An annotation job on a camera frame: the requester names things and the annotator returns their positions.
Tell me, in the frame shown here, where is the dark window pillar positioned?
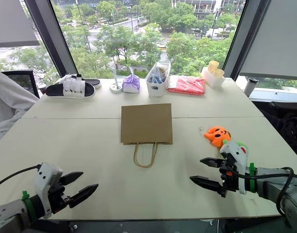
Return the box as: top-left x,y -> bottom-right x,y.
24,0 -> 78,77
222,0 -> 271,80

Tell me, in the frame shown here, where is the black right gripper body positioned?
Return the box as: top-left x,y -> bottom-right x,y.
218,157 -> 242,199

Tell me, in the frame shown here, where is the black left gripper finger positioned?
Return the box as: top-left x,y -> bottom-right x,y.
68,183 -> 99,209
59,171 -> 84,187

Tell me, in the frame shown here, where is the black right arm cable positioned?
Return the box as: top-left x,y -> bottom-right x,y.
232,166 -> 297,218

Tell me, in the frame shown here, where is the red folded cloth package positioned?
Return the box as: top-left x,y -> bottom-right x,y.
167,75 -> 206,96

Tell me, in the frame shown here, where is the black office chair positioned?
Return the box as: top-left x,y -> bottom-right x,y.
251,100 -> 297,159

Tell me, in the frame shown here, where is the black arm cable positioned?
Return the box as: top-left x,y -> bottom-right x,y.
0,164 -> 42,191
232,166 -> 297,218

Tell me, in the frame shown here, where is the white thermos black lid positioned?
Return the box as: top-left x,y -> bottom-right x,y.
243,77 -> 259,97

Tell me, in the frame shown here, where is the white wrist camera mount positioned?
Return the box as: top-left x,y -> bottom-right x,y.
33,163 -> 65,220
219,140 -> 250,195

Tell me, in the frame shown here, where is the black mesh chair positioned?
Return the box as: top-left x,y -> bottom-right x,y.
1,70 -> 40,99

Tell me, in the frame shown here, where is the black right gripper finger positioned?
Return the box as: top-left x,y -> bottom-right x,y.
199,157 -> 227,168
189,175 -> 224,195

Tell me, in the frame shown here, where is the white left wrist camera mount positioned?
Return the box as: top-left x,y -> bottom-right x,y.
33,163 -> 65,220

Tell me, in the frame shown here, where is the clear bag of blue items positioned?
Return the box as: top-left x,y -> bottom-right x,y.
148,60 -> 171,84

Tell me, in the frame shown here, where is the purple pouch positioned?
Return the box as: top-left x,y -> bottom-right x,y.
121,66 -> 141,94

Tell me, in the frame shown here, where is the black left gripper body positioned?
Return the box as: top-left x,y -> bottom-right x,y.
49,179 -> 75,215

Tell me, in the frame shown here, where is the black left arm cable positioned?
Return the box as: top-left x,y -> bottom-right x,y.
0,164 -> 42,191

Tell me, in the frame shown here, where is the black white strap slipper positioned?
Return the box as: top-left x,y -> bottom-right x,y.
45,76 -> 97,100
57,73 -> 102,90

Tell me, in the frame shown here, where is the green right wrist zip tie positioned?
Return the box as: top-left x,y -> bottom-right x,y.
248,163 -> 259,194

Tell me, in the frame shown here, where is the white garment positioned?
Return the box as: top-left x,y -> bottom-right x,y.
0,69 -> 40,144

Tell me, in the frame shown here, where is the white cup holder block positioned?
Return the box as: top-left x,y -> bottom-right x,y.
200,66 -> 226,88

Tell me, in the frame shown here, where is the white storage basket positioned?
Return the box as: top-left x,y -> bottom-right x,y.
145,60 -> 172,98

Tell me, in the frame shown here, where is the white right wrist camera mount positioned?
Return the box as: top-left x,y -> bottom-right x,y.
219,140 -> 250,195

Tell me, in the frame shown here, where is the grey roller blind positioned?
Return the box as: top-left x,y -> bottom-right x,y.
0,0 -> 40,49
239,0 -> 297,81

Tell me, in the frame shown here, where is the brown paper bag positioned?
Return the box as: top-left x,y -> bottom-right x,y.
120,103 -> 174,169

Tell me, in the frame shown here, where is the white base clear stand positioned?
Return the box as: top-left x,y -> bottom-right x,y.
109,67 -> 123,93

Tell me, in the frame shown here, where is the pale yellow cup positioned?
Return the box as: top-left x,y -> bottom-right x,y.
212,68 -> 225,79
208,60 -> 220,74

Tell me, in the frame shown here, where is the green wrist zip tie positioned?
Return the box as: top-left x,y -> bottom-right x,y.
21,190 -> 37,222
248,163 -> 259,194

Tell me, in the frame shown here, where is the green left wrist zip tie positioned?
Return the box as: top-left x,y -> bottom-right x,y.
21,190 -> 37,222

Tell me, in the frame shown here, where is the orange pumpkin toy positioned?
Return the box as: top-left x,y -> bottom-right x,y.
198,125 -> 232,149

